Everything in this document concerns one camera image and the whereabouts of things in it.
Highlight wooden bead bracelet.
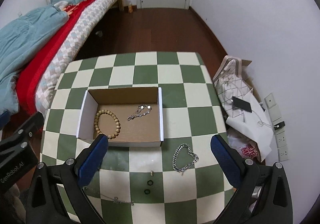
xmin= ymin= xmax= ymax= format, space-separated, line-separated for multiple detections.
xmin=94 ymin=110 xmax=121 ymax=140

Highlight silver pendant necklace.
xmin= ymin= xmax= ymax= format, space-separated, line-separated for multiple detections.
xmin=83 ymin=186 xmax=135 ymax=206

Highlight thick silver chain bracelet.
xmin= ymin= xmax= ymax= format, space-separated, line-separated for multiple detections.
xmin=171 ymin=143 xmax=200 ymax=173

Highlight thin silver charm bracelet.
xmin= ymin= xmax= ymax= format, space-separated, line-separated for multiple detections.
xmin=126 ymin=104 xmax=153 ymax=122

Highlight white plastic bag red print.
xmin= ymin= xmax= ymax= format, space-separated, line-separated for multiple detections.
xmin=227 ymin=131 xmax=260 ymax=162

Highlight green white checkered tablecloth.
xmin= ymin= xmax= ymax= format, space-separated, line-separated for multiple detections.
xmin=40 ymin=52 xmax=233 ymax=223

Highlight black smartphone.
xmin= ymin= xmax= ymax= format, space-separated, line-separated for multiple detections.
xmin=232 ymin=96 xmax=252 ymax=113

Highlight white cardboard box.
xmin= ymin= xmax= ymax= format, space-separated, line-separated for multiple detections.
xmin=76 ymin=87 xmax=164 ymax=148

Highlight black charger plug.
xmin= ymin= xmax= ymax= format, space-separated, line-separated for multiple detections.
xmin=273 ymin=121 xmax=285 ymax=130

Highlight red bed sheet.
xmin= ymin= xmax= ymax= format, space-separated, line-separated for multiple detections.
xmin=15 ymin=0 xmax=95 ymax=116

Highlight teal blue duvet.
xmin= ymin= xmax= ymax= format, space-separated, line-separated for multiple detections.
xmin=1 ymin=0 xmax=84 ymax=115

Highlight checkered patterned mattress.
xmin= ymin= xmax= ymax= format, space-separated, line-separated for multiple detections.
xmin=35 ymin=0 xmax=118 ymax=115

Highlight orange bottle on floor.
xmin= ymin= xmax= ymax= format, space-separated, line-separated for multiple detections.
xmin=128 ymin=2 xmax=133 ymax=13

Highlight wall power sockets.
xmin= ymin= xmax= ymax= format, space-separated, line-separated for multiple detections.
xmin=264 ymin=93 xmax=289 ymax=162

